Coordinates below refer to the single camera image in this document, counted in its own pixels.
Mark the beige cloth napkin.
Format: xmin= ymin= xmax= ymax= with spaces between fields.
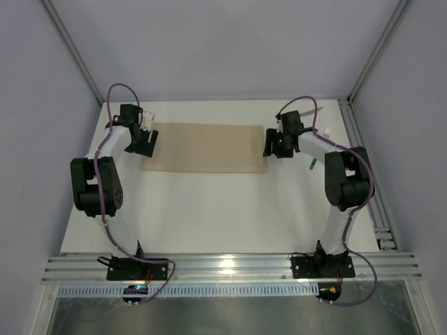
xmin=141 ymin=123 xmax=268 ymax=174

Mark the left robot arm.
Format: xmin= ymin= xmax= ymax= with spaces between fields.
xmin=70 ymin=104 xmax=159 ymax=262

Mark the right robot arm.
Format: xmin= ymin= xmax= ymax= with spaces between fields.
xmin=263 ymin=111 xmax=375 ymax=279

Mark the left black controller board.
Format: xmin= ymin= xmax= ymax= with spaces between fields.
xmin=122 ymin=284 xmax=149 ymax=307

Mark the black controller board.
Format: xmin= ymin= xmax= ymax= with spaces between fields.
xmin=316 ymin=283 xmax=342 ymax=304
xmin=122 ymin=284 xmax=149 ymax=307

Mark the right black controller board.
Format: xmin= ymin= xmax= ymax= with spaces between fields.
xmin=316 ymin=283 xmax=342 ymax=304

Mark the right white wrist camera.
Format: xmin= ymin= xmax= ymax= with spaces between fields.
xmin=276 ymin=119 xmax=283 ymax=133

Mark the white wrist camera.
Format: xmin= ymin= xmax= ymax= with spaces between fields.
xmin=276 ymin=119 xmax=283 ymax=133
xmin=140 ymin=110 xmax=155 ymax=131

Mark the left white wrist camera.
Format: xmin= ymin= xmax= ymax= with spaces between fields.
xmin=140 ymin=110 xmax=155 ymax=131

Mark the green handled knife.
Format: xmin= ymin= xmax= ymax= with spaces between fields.
xmin=300 ymin=106 xmax=323 ymax=117

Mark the green handled fork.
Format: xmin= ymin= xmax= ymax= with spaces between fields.
xmin=309 ymin=128 xmax=332 ymax=170

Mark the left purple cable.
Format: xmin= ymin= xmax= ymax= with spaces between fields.
xmin=93 ymin=82 xmax=177 ymax=308

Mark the purple cable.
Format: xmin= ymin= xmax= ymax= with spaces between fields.
xmin=275 ymin=95 xmax=380 ymax=306
xmin=93 ymin=82 xmax=177 ymax=308

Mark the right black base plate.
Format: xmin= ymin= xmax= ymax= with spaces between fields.
xmin=291 ymin=253 xmax=356 ymax=279

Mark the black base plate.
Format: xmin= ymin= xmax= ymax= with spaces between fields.
xmin=291 ymin=253 xmax=356 ymax=279
xmin=96 ymin=256 xmax=168 ymax=281

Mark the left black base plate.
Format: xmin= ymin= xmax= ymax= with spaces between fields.
xmin=96 ymin=256 xmax=168 ymax=281

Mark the left aluminium frame post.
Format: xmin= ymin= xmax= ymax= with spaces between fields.
xmin=39 ymin=0 xmax=105 ymax=106

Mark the aluminium frame post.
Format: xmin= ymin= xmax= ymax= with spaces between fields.
xmin=347 ymin=0 xmax=413 ymax=105
xmin=39 ymin=0 xmax=105 ymax=106

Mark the right side aluminium rail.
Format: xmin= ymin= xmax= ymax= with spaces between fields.
xmin=337 ymin=97 xmax=400 ymax=251

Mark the slotted grey cable duct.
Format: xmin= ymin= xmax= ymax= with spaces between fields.
xmin=57 ymin=282 xmax=318 ymax=299

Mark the aluminium mounting rail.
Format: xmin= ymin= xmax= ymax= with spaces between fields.
xmin=41 ymin=252 xmax=423 ymax=284

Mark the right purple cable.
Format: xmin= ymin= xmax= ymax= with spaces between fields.
xmin=275 ymin=95 xmax=380 ymax=306

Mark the right aluminium frame post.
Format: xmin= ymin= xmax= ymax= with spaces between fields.
xmin=347 ymin=0 xmax=413 ymax=105

